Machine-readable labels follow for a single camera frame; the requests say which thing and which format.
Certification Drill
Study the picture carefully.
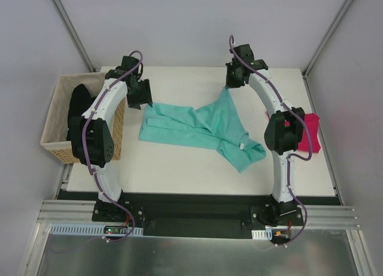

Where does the teal t shirt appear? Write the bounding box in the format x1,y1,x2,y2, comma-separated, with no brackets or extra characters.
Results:
139,89,266,172

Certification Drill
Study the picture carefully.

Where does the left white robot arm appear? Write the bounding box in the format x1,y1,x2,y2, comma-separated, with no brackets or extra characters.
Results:
68,50,153,222

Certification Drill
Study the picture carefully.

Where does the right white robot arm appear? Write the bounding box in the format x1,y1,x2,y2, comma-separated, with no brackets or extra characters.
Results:
226,38,305,227

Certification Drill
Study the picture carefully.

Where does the black t shirt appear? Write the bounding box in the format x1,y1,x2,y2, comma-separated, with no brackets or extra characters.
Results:
66,84,96,141

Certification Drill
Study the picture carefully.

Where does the wicker laundry basket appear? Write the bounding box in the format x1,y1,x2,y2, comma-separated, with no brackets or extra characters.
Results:
40,72,127,164

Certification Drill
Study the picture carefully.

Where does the folded pink t shirt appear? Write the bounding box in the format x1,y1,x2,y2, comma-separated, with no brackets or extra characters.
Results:
264,108,321,155

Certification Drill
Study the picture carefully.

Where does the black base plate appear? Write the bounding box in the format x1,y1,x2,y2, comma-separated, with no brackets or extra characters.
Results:
91,193,305,238

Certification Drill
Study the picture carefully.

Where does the aluminium rail frame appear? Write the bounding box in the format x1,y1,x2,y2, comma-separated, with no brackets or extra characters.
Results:
37,165,360,229

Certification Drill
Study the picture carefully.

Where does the left slotted cable duct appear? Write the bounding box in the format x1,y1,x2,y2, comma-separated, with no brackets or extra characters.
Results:
50,224,144,237

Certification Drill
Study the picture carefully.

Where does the slotted cable duct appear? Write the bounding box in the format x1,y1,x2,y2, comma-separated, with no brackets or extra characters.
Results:
50,224,144,237
251,228,272,241

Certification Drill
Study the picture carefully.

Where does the right slotted cable duct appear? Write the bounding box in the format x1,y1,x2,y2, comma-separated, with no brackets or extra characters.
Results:
251,228,272,241

